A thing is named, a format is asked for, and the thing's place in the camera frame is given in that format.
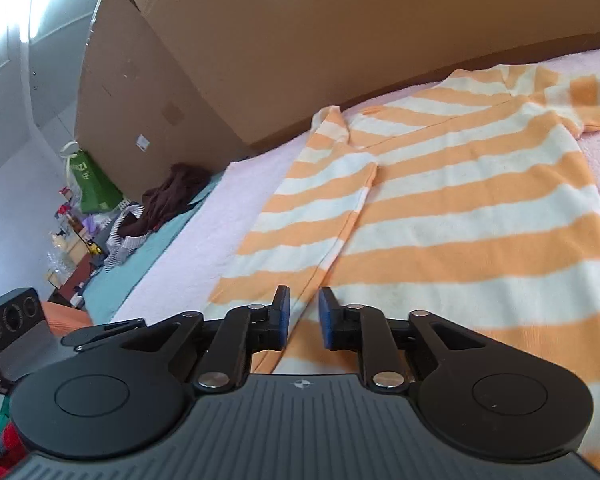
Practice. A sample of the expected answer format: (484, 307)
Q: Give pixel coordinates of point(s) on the black white striped cloth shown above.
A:
(125, 249)

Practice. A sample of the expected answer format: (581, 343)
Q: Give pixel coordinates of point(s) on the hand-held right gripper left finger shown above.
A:
(278, 317)

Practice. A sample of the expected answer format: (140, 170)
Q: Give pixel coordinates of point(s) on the red cloth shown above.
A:
(0, 455)

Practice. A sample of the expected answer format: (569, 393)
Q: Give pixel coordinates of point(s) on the cluttered shelf items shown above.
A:
(70, 245)

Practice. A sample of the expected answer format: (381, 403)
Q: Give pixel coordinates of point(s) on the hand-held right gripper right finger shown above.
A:
(327, 317)

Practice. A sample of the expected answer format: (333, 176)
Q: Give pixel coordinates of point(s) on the small white box label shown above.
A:
(143, 142)

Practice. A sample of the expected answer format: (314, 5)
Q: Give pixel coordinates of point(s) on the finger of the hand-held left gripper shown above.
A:
(100, 335)

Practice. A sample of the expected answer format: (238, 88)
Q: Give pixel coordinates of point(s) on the small-labelled cardboard box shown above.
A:
(145, 85)

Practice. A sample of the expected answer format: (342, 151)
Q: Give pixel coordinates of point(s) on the orange ribbed cloth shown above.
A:
(67, 317)

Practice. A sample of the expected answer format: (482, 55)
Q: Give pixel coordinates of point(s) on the green paper bag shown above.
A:
(97, 185)

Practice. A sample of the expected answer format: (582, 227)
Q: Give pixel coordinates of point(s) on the orange white striped sweater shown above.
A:
(455, 210)

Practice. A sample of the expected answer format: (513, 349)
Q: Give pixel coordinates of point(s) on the large cardboard box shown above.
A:
(355, 25)

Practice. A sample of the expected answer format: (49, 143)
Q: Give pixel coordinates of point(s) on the pink fleece blanket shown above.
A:
(220, 220)

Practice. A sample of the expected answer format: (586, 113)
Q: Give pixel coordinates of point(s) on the dark brown cloth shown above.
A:
(170, 195)

